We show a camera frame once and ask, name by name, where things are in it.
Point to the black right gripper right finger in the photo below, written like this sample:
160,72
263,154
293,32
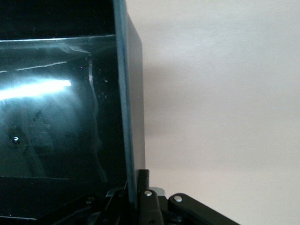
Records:
147,208

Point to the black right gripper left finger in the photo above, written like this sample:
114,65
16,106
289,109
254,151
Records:
110,211

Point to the black rectangular plastic box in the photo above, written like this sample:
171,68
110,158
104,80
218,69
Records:
70,117

